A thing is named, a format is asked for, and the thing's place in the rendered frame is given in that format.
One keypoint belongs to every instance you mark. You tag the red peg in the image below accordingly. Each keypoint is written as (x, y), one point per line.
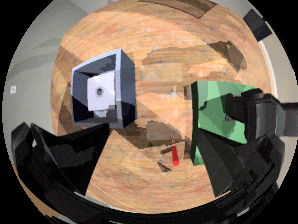
(175, 156)

